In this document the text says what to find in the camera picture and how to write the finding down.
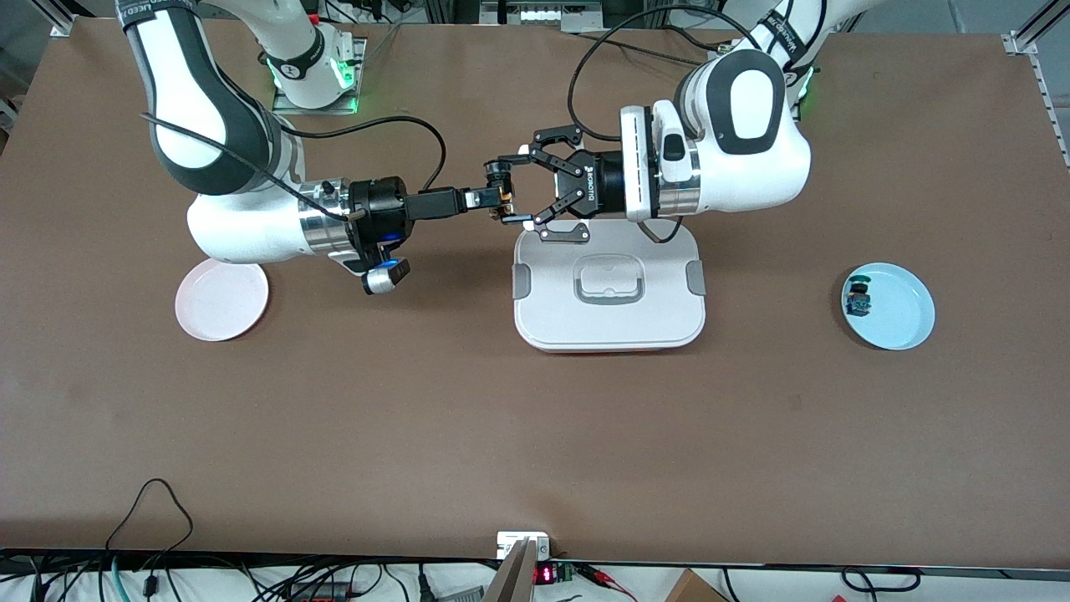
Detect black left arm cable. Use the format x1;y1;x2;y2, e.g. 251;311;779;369
568;4;757;245

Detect grey wedge post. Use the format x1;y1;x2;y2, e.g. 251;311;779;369
483;539;538;602

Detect aluminium extrusion post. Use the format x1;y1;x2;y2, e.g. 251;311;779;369
425;0;482;26

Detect black looped cable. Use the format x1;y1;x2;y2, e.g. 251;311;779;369
104;478;195;596

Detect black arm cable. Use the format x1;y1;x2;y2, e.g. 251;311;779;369
568;4;757;245
140;113;448;222

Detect pink round plate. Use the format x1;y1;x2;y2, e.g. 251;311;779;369
175;258;270;342

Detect brown cardboard box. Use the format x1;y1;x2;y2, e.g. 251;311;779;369
665;569;730;602

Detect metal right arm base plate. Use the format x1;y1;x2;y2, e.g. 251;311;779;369
272;38;367;115

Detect metal device white sockets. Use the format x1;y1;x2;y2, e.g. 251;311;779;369
481;0;604;33

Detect thin black table cable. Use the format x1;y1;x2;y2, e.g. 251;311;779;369
573;29;703;64

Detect black power strip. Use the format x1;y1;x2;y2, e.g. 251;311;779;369
288;581;352;602

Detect light blue round plate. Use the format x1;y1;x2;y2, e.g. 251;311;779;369
840;262;935;351

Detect green-capped push button switch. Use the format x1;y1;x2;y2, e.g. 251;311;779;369
844;274;874;319

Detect small white box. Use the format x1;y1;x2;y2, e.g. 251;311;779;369
497;531;551;559

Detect black oval cable loop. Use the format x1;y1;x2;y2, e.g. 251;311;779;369
840;567;922;593

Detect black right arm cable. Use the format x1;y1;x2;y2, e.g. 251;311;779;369
140;113;448;222

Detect thick black table cable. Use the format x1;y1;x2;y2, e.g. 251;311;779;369
665;27;724;49

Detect orange and black switch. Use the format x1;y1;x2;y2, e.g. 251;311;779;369
489;163;517;222

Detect red clip lead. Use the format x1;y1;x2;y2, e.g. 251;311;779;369
577;564;638;602

